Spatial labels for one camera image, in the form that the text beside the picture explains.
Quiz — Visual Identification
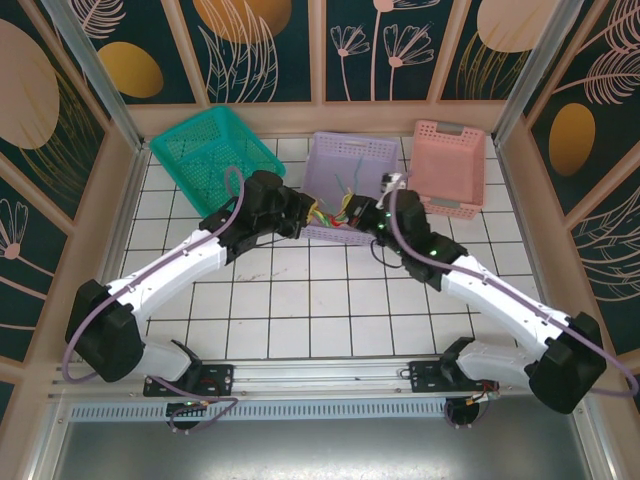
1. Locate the green cable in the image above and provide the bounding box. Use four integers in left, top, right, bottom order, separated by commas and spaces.
319, 158, 369, 229

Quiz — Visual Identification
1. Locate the purple plastic basket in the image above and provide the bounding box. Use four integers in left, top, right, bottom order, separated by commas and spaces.
298, 130, 401, 247

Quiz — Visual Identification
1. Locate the pink plastic basket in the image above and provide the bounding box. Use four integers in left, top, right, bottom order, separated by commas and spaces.
405, 118, 487, 221

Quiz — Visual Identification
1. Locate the green plastic basket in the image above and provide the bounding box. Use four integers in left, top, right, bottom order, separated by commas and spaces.
148, 105, 287, 214

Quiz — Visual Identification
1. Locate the grey metal tray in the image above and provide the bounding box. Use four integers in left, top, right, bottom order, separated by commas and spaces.
29, 394, 619, 480

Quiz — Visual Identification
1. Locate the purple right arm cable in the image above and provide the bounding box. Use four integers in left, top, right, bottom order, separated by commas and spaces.
382, 172, 640, 430

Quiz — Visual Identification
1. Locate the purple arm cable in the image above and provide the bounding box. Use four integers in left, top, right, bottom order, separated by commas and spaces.
382, 172, 640, 430
63, 166, 246, 436

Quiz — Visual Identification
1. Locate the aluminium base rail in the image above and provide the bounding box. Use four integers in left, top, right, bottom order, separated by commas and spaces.
49, 355, 539, 401

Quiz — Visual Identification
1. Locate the aluminium frame post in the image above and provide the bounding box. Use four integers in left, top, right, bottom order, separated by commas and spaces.
491, 0, 601, 146
40, 0, 149, 151

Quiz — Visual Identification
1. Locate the slotted grey cable duct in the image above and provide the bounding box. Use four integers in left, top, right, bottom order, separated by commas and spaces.
69, 402, 451, 422

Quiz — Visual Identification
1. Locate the small coloured wire bundle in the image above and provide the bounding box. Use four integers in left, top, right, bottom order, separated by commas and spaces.
467, 382, 501, 405

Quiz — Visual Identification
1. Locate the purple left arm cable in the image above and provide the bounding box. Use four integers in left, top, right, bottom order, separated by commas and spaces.
63, 166, 246, 436

